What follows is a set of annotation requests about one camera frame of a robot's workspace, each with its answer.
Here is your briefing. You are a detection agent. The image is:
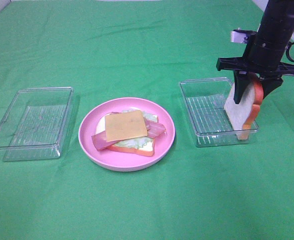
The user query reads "toy lettuce leaf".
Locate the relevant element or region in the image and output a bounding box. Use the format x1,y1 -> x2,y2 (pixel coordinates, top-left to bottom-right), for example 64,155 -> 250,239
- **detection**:
105,109 -> 157,151

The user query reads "toy bread slice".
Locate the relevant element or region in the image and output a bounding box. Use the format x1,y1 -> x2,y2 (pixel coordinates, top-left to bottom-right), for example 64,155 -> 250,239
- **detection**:
95,111 -> 159,157
224,80 -> 264,141

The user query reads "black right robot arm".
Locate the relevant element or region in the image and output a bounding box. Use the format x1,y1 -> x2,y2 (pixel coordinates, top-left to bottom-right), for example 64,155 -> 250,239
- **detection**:
216,0 -> 294,104

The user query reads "left clear plastic tray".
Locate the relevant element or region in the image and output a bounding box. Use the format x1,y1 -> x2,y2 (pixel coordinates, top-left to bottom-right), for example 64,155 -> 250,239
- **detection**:
0,86 -> 74,162

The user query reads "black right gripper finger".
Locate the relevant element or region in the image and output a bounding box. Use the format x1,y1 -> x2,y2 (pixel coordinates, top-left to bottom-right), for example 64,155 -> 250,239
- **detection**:
233,71 -> 252,104
259,76 -> 283,99

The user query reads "pink round plate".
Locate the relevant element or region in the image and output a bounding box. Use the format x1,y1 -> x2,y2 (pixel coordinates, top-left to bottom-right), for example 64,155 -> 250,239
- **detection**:
78,97 -> 176,172

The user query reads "right clear plastic tray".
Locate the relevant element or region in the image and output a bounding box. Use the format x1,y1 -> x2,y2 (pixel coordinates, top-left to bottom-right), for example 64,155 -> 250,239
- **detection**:
179,77 -> 259,147

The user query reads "clear plastic tray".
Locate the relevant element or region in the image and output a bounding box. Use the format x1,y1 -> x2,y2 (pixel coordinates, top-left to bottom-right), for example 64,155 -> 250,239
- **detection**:
0,86 -> 74,162
179,77 -> 259,147

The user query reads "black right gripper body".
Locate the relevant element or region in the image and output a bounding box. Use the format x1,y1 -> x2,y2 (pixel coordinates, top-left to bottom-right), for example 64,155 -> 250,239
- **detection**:
216,46 -> 294,79

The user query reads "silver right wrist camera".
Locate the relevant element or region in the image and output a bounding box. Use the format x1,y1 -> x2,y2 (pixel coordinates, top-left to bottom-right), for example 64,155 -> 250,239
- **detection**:
230,29 -> 253,44

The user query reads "toy bacon strip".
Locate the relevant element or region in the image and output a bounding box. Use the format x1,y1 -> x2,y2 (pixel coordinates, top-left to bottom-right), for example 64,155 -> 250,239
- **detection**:
109,111 -> 168,138
91,131 -> 119,151

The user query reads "green tablecloth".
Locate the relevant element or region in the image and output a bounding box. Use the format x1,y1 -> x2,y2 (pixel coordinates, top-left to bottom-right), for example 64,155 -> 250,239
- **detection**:
0,0 -> 294,240

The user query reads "yellow toy cheese slice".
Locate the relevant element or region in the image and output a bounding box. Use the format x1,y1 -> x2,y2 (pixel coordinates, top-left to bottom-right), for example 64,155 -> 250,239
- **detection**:
105,110 -> 148,142

